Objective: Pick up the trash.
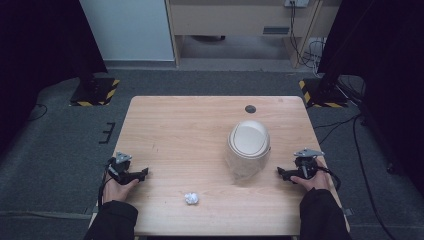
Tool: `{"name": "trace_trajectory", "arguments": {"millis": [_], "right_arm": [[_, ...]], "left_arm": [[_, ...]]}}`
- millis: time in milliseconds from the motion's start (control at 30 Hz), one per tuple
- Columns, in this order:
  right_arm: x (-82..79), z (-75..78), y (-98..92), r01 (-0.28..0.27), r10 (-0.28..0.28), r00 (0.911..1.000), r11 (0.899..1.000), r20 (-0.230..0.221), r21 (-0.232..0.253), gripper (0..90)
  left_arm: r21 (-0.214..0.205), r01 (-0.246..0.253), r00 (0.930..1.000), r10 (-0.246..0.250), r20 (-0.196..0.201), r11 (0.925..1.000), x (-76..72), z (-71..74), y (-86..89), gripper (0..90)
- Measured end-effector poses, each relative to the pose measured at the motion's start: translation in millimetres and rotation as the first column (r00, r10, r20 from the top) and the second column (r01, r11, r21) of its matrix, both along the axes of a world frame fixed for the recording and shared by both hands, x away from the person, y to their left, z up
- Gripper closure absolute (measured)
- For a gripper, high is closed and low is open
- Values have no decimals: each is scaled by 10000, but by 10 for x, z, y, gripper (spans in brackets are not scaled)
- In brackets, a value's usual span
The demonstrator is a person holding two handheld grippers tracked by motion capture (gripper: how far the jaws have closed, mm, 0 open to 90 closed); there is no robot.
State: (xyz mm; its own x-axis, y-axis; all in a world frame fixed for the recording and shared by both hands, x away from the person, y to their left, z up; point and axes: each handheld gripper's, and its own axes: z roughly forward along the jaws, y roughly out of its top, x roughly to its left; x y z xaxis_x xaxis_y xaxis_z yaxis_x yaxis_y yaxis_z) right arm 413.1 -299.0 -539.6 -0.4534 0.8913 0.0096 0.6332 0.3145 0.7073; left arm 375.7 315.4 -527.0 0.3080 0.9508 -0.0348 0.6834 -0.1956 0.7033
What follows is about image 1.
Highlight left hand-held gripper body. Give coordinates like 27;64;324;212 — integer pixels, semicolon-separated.
107;151;133;184

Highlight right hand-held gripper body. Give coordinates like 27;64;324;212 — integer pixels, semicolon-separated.
293;148;325;180

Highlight white desktop trash bin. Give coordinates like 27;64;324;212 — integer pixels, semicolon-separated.
225;119;272;183

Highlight white paper ball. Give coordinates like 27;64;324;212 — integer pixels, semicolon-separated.
184;192;200;206

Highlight person's right hand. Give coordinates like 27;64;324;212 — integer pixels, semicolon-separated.
290;158;332;192

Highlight person's left hand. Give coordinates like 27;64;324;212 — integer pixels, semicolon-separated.
101;174;140;205

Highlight black stand base hazard tape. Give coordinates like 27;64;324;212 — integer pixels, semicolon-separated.
69;77;121;107
298;77;349;109

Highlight black curtain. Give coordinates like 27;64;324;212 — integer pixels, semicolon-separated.
0;0;108;151
317;0;424;198

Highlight white partition panel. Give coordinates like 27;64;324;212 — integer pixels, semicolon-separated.
79;0;176;62

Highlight beige wooden desk cabinet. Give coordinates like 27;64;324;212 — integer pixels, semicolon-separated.
165;0;342;70

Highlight left hand-held gripper cable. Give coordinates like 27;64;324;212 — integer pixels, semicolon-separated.
97;159;116;209

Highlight hand-held gripper cable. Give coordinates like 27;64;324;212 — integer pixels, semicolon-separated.
97;159;116;209
317;165;342;192

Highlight right hand-held gripper cable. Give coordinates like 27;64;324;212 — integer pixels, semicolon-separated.
317;165;342;192

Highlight black cables on floor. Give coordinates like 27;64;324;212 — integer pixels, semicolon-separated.
313;74;398;240

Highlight black floor cable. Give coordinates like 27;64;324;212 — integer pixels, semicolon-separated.
27;103;48;122

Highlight black hanging cables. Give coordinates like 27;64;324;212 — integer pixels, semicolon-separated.
288;0;326;70

